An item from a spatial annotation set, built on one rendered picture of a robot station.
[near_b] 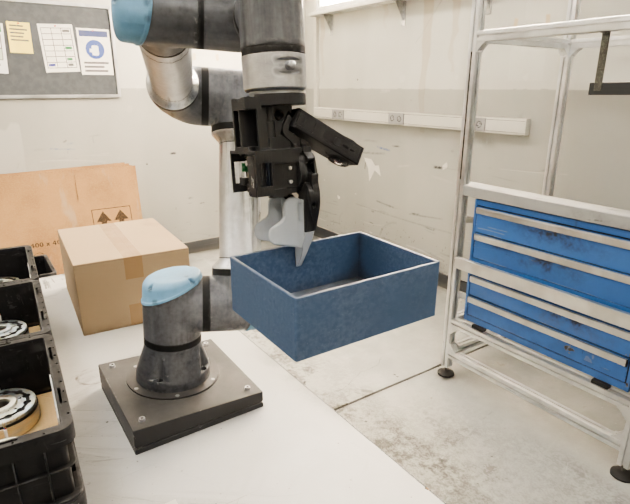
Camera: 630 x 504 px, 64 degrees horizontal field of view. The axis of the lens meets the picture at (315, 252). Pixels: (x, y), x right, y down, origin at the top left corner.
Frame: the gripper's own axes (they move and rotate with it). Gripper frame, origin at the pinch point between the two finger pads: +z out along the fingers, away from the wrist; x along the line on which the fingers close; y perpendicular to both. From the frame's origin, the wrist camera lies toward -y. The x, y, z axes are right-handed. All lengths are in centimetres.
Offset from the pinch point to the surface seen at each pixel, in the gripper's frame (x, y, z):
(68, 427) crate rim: -9.5, 29.4, 18.8
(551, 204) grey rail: -54, -139, 16
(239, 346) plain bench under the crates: -58, -14, 37
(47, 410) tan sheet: -32, 31, 27
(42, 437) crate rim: -9.1, 32.3, 18.8
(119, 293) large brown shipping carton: -84, 8, 25
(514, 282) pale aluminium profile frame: -66, -136, 48
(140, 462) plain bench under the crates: -29, 18, 40
